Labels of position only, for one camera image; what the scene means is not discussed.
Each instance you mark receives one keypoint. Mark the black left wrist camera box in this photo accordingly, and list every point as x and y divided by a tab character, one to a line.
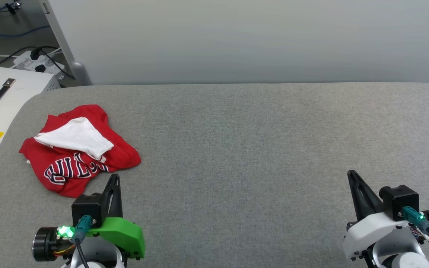
86	206

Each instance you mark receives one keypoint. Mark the white partition panel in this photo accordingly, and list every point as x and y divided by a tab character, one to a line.
237	37

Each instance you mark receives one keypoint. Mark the white power strip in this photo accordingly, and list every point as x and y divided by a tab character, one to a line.
26	62

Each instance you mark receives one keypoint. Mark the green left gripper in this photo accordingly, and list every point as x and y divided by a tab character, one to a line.
125	234

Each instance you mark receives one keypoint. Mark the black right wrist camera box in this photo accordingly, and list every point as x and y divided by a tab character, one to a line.
399	201

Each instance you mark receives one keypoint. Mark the black metal clamp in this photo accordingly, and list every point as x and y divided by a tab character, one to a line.
12	7

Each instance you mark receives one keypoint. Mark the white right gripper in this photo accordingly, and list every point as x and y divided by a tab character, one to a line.
363	232

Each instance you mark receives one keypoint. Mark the red and white basketball jersey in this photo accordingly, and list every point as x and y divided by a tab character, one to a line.
122	156

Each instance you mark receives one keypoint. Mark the white equipment case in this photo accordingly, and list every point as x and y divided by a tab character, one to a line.
19	100

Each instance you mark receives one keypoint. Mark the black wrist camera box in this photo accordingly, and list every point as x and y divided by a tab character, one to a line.
86	206
399	201

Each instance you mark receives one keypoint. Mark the grey partition foot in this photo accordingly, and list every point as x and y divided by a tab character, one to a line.
80	72

